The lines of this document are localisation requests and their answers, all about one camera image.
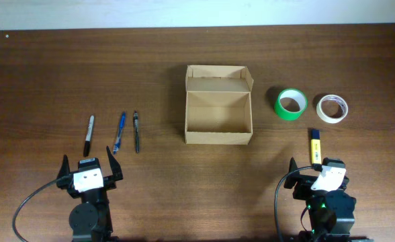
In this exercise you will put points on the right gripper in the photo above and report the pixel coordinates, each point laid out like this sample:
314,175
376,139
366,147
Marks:
300,181

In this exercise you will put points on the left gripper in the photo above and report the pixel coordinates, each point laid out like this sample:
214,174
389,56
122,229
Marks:
110,181

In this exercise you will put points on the black and white marker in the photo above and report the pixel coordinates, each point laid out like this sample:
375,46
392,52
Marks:
88,136

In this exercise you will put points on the yellow highlighter marker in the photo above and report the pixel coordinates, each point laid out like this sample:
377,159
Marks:
315,147

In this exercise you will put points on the green tape roll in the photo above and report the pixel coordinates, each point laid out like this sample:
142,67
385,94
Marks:
295,95

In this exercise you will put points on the cream masking tape roll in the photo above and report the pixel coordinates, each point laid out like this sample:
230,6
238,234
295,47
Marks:
341,103

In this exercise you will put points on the brown cardboard box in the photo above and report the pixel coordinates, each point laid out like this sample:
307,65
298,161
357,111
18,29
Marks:
218,109

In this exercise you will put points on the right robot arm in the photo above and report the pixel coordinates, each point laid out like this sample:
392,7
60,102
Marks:
329,207

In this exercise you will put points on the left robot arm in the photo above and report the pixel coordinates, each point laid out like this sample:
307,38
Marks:
91,219

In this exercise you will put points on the blue ballpoint pen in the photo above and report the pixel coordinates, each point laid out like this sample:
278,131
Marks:
117,143

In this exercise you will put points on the black ballpoint pen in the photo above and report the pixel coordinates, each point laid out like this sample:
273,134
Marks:
136,132

